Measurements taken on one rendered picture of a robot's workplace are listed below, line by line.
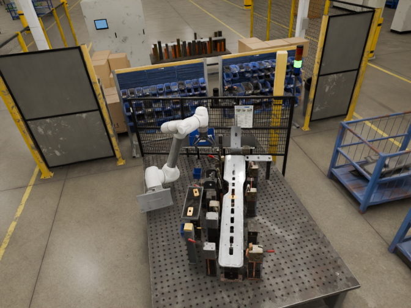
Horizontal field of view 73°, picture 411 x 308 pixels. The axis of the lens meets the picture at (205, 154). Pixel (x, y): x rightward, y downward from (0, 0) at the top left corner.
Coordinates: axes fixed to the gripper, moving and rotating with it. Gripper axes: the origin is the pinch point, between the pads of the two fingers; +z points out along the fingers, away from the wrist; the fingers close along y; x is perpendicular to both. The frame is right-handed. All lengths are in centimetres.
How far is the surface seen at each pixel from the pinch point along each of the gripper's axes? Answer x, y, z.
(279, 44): 364, 105, 11
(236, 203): -19, 29, 46
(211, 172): 6.6, 3.7, 30.7
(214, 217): -46, 11, 35
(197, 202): -34.6, -4.6, 30.2
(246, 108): 90, 38, 5
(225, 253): -72, 21, 46
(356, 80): 308, 239, 62
